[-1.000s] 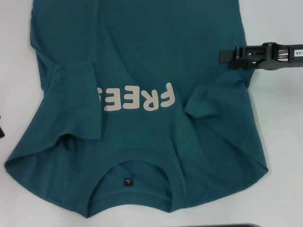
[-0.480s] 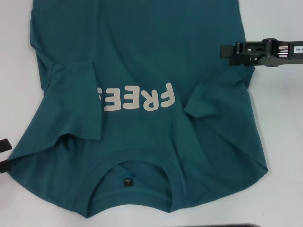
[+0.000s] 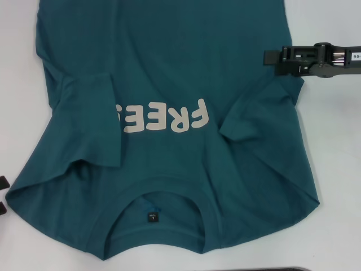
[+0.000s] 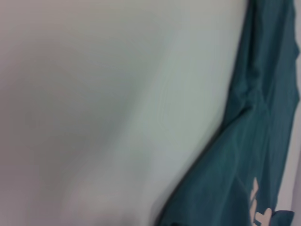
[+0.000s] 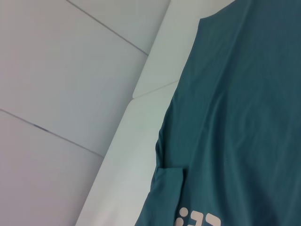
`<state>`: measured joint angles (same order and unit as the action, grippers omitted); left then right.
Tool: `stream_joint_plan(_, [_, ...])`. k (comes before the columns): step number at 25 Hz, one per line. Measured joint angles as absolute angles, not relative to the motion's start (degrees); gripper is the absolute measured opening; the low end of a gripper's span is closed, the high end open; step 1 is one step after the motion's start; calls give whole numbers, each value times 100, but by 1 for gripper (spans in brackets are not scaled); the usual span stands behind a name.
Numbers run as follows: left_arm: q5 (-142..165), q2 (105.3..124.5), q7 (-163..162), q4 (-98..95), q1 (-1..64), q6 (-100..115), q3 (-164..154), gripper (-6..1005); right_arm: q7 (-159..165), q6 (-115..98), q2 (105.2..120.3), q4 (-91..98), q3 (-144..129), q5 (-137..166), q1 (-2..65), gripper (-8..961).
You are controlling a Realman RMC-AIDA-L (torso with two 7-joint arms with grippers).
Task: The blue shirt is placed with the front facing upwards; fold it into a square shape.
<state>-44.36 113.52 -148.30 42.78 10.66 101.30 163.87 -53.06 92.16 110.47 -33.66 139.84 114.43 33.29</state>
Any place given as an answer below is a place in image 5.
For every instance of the teal t-shirt with FREE print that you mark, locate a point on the teal t-shirt with FREE print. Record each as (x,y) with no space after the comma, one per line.
(235,106)

